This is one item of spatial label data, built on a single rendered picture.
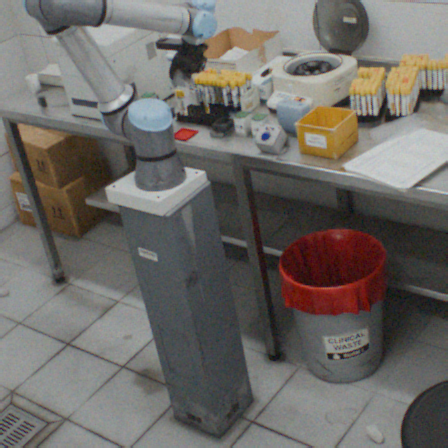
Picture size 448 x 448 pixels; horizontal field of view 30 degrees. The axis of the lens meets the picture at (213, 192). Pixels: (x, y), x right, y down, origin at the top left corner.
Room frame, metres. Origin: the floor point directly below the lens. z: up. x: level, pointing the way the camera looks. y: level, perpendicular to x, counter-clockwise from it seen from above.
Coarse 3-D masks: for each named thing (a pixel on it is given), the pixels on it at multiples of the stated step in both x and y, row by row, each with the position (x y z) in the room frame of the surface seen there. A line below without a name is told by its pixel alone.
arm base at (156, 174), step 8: (176, 152) 2.12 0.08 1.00; (144, 160) 2.09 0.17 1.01; (152, 160) 2.08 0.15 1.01; (160, 160) 2.08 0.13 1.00; (168, 160) 2.09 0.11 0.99; (176, 160) 2.11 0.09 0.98; (136, 168) 2.12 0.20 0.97; (144, 168) 2.09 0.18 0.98; (152, 168) 2.08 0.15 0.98; (160, 168) 2.07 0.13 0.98; (168, 168) 2.08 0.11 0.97; (176, 168) 2.09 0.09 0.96; (184, 168) 2.13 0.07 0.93; (136, 176) 2.11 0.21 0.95; (144, 176) 2.08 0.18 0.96; (152, 176) 2.07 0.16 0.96; (160, 176) 2.07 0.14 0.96; (168, 176) 2.07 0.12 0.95; (176, 176) 2.08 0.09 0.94; (184, 176) 2.10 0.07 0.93; (136, 184) 2.11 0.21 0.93; (144, 184) 2.07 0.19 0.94; (152, 184) 2.06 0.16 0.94; (160, 184) 2.06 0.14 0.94; (168, 184) 2.06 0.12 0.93; (176, 184) 2.07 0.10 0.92
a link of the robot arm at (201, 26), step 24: (48, 0) 2.08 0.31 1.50; (72, 0) 2.06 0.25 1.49; (96, 0) 2.08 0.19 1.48; (120, 0) 2.13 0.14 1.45; (72, 24) 2.08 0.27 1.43; (96, 24) 2.08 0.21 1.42; (120, 24) 2.12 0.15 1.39; (144, 24) 2.15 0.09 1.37; (168, 24) 2.18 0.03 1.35; (192, 24) 2.21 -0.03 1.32; (216, 24) 2.23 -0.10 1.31
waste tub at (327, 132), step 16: (320, 112) 2.29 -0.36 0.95; (336, 112) 2.25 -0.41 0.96; (352, 112) 2.20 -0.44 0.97; (304, 128) 2.18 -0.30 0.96; (320, 128) 2.14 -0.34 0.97; (336, 128) 2.12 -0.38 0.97; (352, 128) 2.18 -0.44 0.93; (304, 144) 2.19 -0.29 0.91; (320, 144) 2.15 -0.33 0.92; (336, 144) 2.12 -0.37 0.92; (352, 144) 2.18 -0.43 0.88
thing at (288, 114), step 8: (280, 104) 2.35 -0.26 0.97; (288, 104) 2.34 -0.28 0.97; (296, 104) 2.33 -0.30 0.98; (304, 104) 2.32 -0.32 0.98; (280, 112) 2.36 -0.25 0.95; (288, 112) 2.33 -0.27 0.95; (296, 112) 2.31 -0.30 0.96; (304, 112) 2.30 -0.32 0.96; (280, 120) 2.36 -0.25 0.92; (288, 120) 2.34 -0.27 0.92; (296, 120) 2.31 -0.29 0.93; (288, 128) 2.34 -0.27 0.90; (296, 136) 2.30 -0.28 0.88
